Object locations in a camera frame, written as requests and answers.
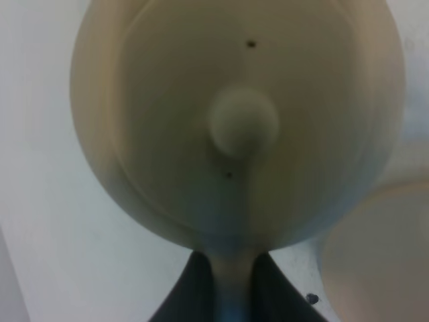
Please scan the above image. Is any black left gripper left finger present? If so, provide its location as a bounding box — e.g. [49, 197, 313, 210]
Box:
[150, 252, 221, 322]

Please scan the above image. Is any beige ceramic teapot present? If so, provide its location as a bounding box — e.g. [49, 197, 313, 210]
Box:
[70, 1, 405, 321]

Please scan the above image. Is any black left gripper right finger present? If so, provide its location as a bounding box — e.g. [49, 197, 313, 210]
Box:
[250, 253, 326, 322]

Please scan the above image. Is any beige far teacup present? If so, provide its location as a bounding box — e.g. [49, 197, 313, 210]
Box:
[320, 182, 428, 321]

